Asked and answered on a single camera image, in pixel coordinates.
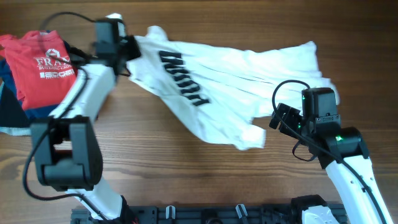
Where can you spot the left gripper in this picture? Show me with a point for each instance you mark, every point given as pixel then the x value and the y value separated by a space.
pixel 131 42

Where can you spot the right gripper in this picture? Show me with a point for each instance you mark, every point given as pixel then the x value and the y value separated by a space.
pixel 290 113

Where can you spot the white Puma t-shirt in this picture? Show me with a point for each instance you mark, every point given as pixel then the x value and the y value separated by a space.
pixel 217 92

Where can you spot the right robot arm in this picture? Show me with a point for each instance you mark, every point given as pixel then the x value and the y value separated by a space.
pixel 341 152

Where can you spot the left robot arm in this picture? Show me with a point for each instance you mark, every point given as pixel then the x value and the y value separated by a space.
pixel 65 150

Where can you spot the red folded t-shirt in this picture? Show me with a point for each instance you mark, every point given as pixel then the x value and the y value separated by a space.
pixel 37 71

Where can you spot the navy blue folded t-shirt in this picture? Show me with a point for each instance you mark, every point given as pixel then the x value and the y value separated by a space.
pixel 12 81

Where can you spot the black folded garment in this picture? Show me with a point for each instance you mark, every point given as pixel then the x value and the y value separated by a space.
pixel 6 77

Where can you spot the light blue folded garment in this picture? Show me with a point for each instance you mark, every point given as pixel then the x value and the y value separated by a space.
pixel 12 130

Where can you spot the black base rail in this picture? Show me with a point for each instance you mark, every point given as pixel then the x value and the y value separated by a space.
pixel 267 213

